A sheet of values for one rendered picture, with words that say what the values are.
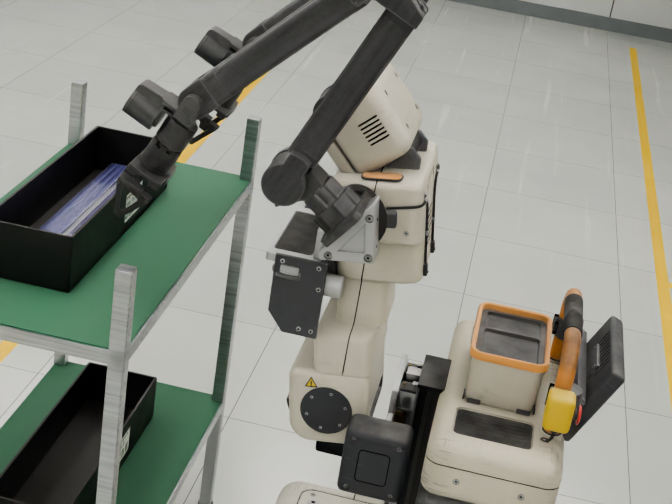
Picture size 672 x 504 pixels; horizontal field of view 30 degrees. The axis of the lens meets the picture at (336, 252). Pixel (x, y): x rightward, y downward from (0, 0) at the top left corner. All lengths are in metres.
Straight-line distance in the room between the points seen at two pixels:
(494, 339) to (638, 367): 2.12
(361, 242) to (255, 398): 1.76
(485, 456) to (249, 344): 1.97
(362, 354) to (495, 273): 2.63
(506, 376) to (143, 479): 0.91
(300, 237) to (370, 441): 0.41
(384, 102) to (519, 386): 0.60
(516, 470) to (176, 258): 0.77
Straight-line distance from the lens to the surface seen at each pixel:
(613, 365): 2.40
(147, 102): 2.20
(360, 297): 2.41
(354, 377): 2.44
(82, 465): 2.89
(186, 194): 2.80
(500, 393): 2.42
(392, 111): 2.25
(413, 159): 2.30
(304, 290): 2.36
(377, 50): 2.07
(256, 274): 4.65
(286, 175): 2.13
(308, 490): 3.04
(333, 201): 2.15
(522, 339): 2.51
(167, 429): 3.06
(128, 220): 2.58
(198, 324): 4.26
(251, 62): 2.12
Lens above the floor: 2.02
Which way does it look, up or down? 24 degrees down
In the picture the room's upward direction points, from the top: 9 degrees clockwise
